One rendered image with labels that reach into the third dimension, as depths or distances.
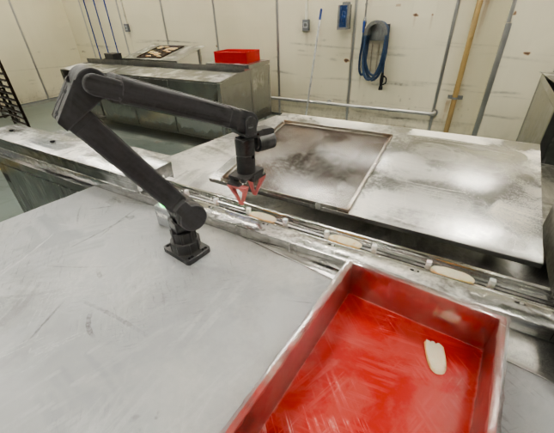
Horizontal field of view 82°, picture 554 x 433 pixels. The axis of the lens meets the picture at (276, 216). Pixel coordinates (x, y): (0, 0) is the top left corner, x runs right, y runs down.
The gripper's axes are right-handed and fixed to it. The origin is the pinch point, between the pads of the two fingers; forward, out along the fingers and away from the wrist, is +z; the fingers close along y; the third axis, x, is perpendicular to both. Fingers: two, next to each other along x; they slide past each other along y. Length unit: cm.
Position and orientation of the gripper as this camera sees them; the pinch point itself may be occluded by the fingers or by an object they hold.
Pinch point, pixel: (247, 197)
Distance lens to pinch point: 102.6
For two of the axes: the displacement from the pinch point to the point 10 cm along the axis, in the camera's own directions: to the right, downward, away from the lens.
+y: 5.1, -4.6, 7.3
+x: -8.6, -2.6, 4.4
